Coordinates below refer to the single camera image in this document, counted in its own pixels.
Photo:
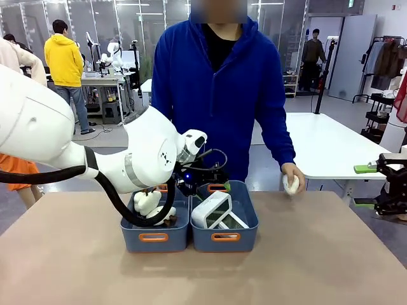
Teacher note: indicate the person in blue hoodie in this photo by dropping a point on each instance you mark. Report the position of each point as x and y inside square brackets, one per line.
[229, 95]

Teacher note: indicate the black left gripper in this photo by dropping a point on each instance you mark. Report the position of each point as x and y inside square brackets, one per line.
[194, 176]

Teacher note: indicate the person in brown sweater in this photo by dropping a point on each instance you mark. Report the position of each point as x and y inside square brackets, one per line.
[313, 54]

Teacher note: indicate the brown coat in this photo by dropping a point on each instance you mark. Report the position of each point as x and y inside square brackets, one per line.
[388, 60]

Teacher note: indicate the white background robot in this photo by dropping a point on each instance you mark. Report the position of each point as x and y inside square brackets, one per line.
[113, 54]

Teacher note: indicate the white table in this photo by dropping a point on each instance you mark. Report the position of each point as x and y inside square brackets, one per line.
[327, 143]

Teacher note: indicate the wooden shoe rack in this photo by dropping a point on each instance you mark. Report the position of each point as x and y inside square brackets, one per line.
[292, 85]

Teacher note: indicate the white desk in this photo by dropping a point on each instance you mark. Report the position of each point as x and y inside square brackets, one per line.
[101, 81]

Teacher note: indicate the person's left forearm blue sleeve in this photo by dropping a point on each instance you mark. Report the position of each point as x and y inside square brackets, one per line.
[281, 143]

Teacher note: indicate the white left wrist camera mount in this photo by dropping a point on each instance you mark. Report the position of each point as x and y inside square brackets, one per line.
[194, 143]

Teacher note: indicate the grey door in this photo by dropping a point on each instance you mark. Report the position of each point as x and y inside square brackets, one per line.
[353, 57]

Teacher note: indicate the person in orange shorts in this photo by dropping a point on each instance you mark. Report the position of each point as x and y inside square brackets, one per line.
[19, 174]

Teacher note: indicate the person in dark top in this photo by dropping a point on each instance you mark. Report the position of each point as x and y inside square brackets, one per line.
[14, 39]

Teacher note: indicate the red garment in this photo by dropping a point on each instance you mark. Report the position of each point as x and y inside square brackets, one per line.
[401, 101]

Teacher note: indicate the person in yellow hoodie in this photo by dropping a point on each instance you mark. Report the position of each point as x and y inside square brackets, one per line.
[65, 63]

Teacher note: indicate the black tripod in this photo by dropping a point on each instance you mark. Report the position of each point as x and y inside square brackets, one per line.
[325, 79]

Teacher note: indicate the white round pedestal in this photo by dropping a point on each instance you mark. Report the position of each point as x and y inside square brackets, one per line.
[394, 136]

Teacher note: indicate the grey step stool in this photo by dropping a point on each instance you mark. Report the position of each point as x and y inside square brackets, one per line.
[111, 113]

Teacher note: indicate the white digital clock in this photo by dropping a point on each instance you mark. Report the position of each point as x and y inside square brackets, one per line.
[237, 222]
[208, 209]

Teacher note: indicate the person's left hand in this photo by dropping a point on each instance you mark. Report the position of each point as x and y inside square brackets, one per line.
[294, 170]

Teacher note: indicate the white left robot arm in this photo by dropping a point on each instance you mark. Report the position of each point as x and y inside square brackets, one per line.
[95, 152]

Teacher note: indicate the black clothes rack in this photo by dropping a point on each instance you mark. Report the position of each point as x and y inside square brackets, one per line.
[365, 70]

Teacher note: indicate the white brown plush toy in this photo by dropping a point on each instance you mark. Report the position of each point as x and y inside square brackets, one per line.
[160, 214]

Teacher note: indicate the person in cream jacket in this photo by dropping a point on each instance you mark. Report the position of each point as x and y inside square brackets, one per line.
[19, 60]

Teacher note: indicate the black trolley cart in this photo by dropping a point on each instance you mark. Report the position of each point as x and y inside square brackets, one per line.
[378, 117]

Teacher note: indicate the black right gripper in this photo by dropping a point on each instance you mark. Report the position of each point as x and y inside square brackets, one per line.
[397, 184]

